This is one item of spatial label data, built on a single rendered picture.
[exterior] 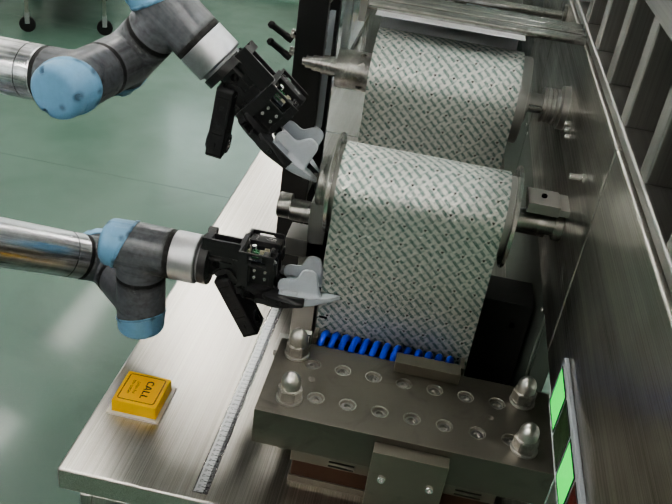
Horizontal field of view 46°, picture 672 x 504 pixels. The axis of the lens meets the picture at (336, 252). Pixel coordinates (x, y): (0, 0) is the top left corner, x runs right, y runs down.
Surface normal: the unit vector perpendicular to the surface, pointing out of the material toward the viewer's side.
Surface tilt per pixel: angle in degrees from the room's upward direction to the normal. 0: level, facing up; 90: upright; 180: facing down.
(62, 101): 90
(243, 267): 90
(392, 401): 0
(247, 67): 90
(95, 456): 0
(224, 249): 90
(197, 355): 0
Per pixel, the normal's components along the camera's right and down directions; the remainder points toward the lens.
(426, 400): 0.12, -0.84
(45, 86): -0.32, 0.47
